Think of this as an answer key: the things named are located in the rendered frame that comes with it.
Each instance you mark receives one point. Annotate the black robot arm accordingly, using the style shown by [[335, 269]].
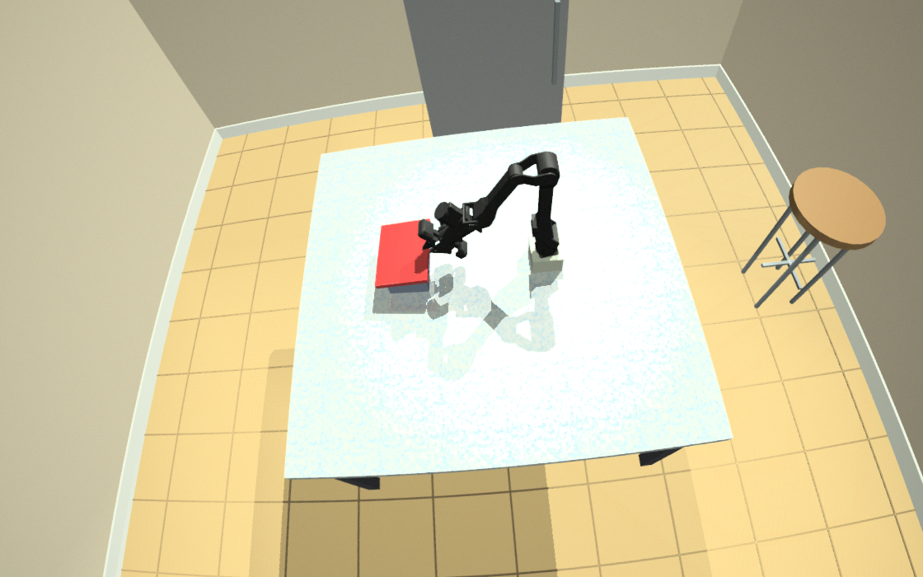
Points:
[[485, 209]]

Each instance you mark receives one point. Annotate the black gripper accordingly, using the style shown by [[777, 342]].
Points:
[[447, 238]]

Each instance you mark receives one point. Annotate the red slab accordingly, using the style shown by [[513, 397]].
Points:
[[401, 259]]

